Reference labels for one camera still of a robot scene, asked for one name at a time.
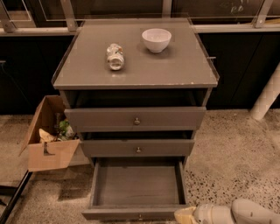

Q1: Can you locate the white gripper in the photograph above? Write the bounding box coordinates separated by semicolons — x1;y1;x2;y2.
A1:
174;204;235;224

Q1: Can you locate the grey bottom drawer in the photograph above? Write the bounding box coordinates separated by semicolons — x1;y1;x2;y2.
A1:
82;157;188;221

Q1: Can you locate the grey drawer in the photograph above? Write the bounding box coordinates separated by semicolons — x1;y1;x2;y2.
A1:
80;130;194;158
82;157;188;221
65;89;206;132

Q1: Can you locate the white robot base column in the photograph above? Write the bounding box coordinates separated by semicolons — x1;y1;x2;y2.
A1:
250;63;280;121

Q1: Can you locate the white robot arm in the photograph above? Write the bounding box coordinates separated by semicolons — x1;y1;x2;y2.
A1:
174;199;280;224

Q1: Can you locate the grey middle drawer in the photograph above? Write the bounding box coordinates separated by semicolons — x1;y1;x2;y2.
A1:
80;130;194;158

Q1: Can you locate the grey drawer cabinet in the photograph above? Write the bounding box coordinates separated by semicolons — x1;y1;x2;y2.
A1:
51;17;221;170

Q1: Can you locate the grey top drawer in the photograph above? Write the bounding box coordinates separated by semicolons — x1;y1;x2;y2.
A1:
65;89;206;132

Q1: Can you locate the open cardboard box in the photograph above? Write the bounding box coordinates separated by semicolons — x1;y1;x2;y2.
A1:
19;95;80;172

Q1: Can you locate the trash inside cardboard box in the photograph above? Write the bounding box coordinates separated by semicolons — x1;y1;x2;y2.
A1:
38;113;77;144

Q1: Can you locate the black metal floor stand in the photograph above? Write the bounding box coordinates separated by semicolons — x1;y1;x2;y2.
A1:
0;171;32;224

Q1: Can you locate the crushed white soda can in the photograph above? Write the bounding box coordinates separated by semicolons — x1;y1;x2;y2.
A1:
107;43;124;71

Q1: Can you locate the white ceramic bowl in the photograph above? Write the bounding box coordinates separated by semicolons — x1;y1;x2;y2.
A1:
142;28;172;53

